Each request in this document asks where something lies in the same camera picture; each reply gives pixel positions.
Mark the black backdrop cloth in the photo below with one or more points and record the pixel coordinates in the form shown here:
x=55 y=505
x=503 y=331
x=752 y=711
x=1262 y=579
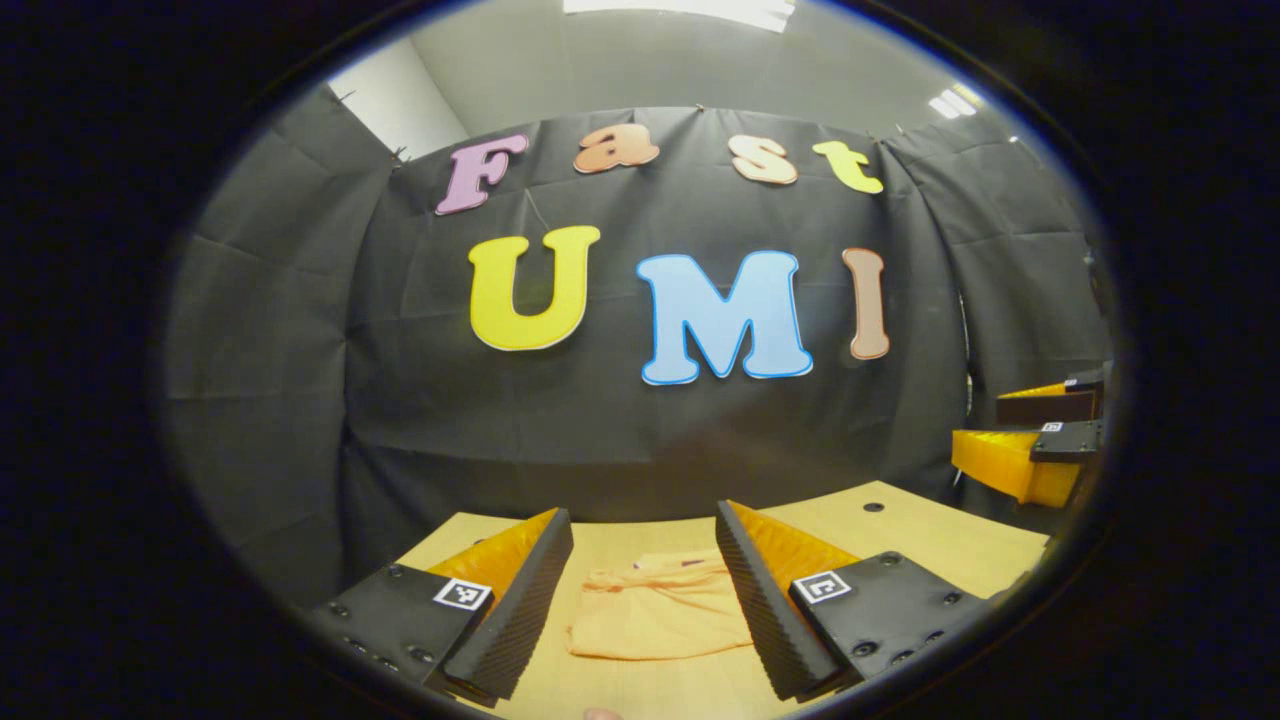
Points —
x=600 y=430

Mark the orange T-shirt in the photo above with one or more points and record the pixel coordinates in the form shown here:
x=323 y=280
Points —
x=650 y=610

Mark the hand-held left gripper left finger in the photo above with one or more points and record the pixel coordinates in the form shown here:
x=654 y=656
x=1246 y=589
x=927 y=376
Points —
x=520 y=620

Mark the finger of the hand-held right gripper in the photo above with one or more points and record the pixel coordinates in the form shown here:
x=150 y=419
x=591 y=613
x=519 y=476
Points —
x=1045 y=405
x=1000 y=460

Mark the long ceiling light panel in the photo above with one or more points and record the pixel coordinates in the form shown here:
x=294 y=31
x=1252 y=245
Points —
x=680 y=10

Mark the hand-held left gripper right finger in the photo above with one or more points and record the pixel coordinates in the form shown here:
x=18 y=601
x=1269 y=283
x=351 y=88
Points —
x=765 y=620

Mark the small ceiling light panel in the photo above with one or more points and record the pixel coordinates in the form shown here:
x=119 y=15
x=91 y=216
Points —
x=952 y=101

